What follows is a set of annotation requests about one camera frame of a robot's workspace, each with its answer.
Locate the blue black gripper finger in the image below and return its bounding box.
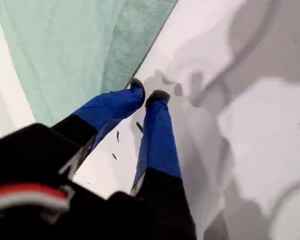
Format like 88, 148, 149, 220
51, 77, 147, 166
130, 89, 196, 231

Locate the pale green T-shirt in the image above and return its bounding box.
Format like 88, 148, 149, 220
0, 0, 179, 129

